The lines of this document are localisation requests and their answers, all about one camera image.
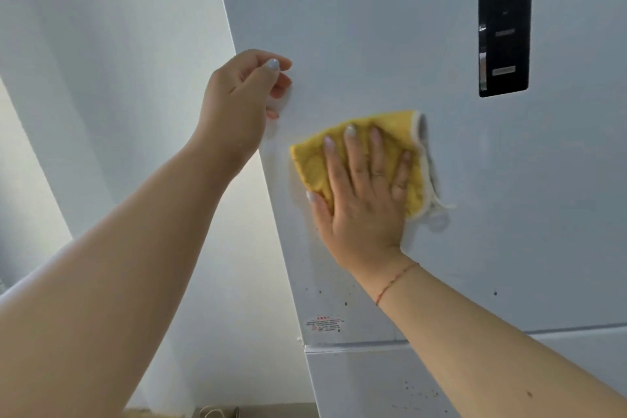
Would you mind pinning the person's right middle finger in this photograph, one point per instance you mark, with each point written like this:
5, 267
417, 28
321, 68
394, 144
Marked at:
357, 158

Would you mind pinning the red and white warning label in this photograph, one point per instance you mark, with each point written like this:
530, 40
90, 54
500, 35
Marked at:
324, 324

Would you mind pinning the person's right forearm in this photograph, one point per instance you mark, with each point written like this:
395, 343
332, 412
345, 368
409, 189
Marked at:
480, 354

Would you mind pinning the person's right little finger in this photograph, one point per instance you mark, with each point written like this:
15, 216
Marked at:
402, 177

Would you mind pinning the person's right hand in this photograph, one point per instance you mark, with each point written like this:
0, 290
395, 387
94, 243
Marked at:
365, 217

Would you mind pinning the person's right thumb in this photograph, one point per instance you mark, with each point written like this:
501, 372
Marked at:
318, 212

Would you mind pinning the black refrigerator control panel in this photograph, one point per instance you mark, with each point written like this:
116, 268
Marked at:
504, 16

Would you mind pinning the person's left thumb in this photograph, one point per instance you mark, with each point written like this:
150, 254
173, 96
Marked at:
259, 77

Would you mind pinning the person's left hand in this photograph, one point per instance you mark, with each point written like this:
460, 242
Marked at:
230, 109

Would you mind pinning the white refrigerator drawer door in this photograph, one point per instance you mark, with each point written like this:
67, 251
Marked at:
357, 383

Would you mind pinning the white refrigerator main door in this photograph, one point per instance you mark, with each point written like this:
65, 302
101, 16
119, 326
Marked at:
490, 212

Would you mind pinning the yellow cleaning cloth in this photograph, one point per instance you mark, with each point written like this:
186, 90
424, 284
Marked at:
313, 163

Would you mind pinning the person's left forearm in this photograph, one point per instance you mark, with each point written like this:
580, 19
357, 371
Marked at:
112, 285

